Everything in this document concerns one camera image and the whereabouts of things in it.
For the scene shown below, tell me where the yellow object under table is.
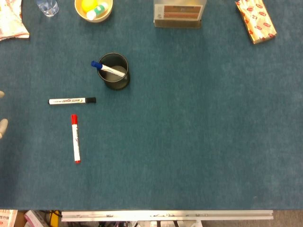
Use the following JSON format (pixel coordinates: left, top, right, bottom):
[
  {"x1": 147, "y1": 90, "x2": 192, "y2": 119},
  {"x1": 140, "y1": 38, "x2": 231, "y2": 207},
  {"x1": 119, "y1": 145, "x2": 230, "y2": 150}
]
[{"x1": 48, "y1": 210, "x2": 62, "y2": 227}]

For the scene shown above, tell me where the clear plastic water bottle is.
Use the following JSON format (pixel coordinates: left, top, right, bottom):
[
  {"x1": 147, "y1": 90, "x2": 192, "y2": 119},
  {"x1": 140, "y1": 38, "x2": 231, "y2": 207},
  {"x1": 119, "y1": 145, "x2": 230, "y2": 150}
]
[{"x1": 36, "y1": 0, "x2": 59, "y2": 17}]

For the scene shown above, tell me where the printed paper box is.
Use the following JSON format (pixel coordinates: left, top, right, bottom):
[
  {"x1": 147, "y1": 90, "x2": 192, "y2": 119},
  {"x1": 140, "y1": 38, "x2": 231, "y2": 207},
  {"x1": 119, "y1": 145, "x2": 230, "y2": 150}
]
[{"x1": 0, "y1": 209, "x2": 18, "y2": 227}]

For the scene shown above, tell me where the black mesh pen holder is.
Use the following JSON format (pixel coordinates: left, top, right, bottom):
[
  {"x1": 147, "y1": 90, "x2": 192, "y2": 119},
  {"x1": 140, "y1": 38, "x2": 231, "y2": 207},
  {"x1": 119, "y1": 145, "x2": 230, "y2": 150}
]
[{"x1": 97, "y1": 52, "x2": 131, "y2": 91}]

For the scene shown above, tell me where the red whiteboard marker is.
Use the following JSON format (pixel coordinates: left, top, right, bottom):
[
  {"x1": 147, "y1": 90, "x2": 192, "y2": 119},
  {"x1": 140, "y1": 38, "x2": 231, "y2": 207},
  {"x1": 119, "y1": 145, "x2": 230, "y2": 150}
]
[{"x1": 71, "y1": 114, "x2": 81, "y2": 164}]

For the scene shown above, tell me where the black whiteboard marker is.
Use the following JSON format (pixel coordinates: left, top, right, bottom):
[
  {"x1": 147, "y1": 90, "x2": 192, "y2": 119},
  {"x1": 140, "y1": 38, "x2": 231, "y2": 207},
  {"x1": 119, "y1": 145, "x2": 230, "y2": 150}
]
[{"x1": 48, "y1": 96, "x2": 97, "y2": 105}]

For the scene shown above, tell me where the gold and red wrapped package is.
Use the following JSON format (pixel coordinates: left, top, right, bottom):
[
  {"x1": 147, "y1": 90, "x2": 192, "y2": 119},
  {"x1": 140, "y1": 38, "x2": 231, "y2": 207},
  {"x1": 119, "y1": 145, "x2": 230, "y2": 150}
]
[{"x1": 234, "y1": 0, "x2": 277, "y2": 45}]

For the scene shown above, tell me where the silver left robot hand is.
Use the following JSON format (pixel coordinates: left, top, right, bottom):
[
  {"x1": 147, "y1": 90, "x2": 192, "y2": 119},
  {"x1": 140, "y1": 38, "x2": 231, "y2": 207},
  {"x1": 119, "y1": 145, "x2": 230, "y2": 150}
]
[{"x1": 0, "y1": 91, "x2": 9, "y2": 140}]

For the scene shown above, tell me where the blue whiteboard marker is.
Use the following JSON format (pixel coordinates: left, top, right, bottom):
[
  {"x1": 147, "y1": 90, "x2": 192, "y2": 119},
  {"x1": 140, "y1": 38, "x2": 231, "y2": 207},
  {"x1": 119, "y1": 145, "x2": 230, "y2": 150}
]
[{"x1": 91, "y1": 61, "x2": 126, "y2": 78}]

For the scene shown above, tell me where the white printed snack bag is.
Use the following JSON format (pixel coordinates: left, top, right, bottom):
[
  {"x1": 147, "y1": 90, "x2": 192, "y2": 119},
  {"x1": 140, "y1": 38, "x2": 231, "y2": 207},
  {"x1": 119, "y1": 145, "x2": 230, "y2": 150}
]
[{"x1": 0, "y1": 0, "x2": 30, "y2": 42}]

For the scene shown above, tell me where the brown box with label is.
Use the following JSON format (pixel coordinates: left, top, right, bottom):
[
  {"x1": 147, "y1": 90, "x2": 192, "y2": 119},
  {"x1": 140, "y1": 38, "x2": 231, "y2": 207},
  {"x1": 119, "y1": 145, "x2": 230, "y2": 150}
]
[{"x1": 153, "y1": 0, "x2": 207, "y2": 29}]

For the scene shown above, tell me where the aluminium rail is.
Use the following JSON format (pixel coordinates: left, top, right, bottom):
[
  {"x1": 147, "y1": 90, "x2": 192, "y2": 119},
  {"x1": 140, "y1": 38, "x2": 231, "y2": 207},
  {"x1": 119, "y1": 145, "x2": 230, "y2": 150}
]
[{"x1": 61, "y1": 210, "x2": 274, "y2": 222}]

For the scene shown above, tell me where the green and white bottle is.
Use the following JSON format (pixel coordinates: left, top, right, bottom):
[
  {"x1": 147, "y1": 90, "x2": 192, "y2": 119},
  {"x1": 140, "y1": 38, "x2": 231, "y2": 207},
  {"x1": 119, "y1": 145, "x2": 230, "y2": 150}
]
[{"x1": 86, "y1": 2, "x2": 109, "y2": 20}]

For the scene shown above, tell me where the cream bowl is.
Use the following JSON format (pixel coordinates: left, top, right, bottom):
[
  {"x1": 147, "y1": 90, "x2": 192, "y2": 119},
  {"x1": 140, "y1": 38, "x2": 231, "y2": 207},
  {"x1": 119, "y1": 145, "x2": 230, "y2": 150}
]
[{"x1": 74, "y1": 0, "x2": 114, "y2": 23}]

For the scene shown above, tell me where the yellow ball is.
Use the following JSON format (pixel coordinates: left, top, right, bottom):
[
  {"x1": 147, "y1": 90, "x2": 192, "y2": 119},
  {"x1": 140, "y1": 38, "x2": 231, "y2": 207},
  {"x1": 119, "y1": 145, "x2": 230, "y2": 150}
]
[{"x1": 81, "y1": 0, "x2": 98, "y2": 12}]

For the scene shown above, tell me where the pink box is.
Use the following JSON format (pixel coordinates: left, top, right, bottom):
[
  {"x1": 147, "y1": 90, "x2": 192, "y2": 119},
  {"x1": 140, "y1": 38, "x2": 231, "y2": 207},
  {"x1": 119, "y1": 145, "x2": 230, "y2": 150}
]
[{"x1": 23, "y1": 210, "x2": 48, "y2": 227}]

